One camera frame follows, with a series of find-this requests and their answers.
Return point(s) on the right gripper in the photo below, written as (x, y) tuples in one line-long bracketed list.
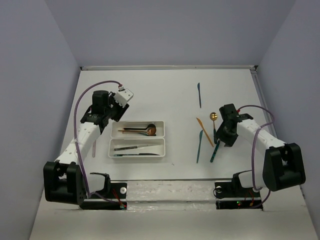
[(229, 141)]

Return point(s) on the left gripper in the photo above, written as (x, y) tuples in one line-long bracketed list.
[(121, 110)]

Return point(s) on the gold spoon blue handle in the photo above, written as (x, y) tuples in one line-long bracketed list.
[(214, 116)]

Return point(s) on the teal plastic spoon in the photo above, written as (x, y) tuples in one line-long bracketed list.
[(139, 133)]

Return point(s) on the black plastic spoon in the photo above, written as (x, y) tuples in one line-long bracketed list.
[(139, 128)]

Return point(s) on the copper metal spoon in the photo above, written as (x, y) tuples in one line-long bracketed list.
[(150, 131)]

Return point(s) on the dark handled steel knife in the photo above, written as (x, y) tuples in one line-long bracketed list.
[(133, 147)]

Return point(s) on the blue plastic knife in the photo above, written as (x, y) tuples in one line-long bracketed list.
[(199, 95)]

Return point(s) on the teal handled steel knife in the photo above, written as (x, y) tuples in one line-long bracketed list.
[(136, 154)]

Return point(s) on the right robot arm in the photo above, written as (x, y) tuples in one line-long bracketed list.
[(275, 164)]

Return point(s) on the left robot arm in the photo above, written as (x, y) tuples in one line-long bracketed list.
[(65, 179)]

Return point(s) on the upper white tray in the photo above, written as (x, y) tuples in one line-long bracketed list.
[(115, 134)]

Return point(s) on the white tray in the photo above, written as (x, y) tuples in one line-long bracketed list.
[(159, 149), (115, 134)]

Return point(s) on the teal plastic knife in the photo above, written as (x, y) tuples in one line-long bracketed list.
[(199, 146)]

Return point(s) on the orange plastic knife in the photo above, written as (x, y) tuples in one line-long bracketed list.
[(204, 131)]

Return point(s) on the lower white tray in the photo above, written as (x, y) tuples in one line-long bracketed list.
[(159, 149)]

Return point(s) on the pink plastic knife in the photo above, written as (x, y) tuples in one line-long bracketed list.
[(94, 149)]

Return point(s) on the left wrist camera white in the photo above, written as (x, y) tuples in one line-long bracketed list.
[(123, 96)]

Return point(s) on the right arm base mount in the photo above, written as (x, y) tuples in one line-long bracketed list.
[(230, 195)]

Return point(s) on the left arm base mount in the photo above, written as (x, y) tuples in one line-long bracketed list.
[(105, 194)]

